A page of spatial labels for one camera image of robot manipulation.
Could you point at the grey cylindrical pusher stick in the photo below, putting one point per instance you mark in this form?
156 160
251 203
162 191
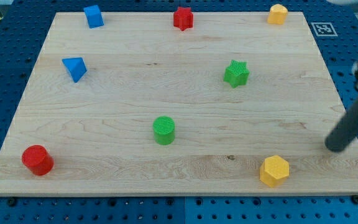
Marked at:
345 131

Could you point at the yellow hexagon block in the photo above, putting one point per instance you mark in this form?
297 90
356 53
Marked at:
274 171

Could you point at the green star block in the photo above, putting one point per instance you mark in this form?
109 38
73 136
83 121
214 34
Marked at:
236 74

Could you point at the red star block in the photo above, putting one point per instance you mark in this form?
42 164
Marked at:
183 18

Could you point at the white fiducial marker tag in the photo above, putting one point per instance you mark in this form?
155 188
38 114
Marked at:
324 29

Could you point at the wooden board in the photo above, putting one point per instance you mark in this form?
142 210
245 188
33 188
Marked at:
139 67

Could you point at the green cylinder block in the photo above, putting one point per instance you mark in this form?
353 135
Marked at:
164 130

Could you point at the blue cube block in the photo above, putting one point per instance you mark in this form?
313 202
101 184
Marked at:
94 16

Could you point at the blue triangle block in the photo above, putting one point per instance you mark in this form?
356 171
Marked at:
76 67

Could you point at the red cylinder block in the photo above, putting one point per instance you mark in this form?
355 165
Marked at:
37 159

